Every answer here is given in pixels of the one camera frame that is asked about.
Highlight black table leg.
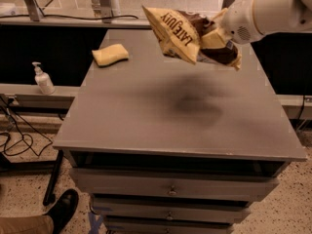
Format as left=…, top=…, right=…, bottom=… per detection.
left=43, top=150, right=63, bottom=207

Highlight tan trouser leg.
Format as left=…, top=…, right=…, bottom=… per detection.
left=0, top=215, right=54, bottom=234

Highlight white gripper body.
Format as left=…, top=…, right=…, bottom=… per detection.
left=221, top=0, right=263, bottom=44

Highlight grey drawer cabinet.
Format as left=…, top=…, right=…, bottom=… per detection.
left=54, top=29, right=306, bottom=234

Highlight top drawer knob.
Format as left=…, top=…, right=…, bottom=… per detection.
left=168, top=186, right=177, bottom=196

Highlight black shoe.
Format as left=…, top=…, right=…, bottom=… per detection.
left=47, top=189, right=79, bottom=234

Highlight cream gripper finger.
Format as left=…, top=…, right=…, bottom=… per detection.
left=212, top=8, right=228, bottom=25
left=201, top=28, right=228, bottom=49

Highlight white pump bottle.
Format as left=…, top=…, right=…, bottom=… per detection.
left=32, top=61, right=55, bottom=95

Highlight brown chip bag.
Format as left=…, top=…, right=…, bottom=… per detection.
left=142, top=7, right=242, bottom=69

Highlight black floor cables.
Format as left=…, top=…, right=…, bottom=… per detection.
left=0, top=95, right=55, bottom=158

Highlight yellow sponge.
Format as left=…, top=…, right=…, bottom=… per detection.
left=92, top=44, right=129, bottom=66

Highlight black cable on ledge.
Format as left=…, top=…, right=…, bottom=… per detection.
left=0, top=14, right=139, bottom=21

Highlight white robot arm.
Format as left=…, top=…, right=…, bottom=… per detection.
left=201, top=0, right=312, bottom=49

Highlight drawer knob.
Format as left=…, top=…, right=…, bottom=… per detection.
left=166, top=212, right=174, bottom=221
left=168, top=186, right=177, bottom=196

